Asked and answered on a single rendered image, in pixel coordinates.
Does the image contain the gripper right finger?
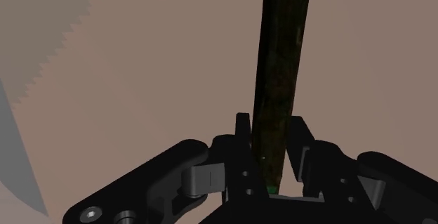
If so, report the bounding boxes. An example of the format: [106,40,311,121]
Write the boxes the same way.
[284,115,438,224]

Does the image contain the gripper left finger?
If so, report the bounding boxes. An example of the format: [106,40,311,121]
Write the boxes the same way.
[62,112,270,224]

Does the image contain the dark green board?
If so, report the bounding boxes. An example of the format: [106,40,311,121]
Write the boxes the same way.
[250,0,314,195]

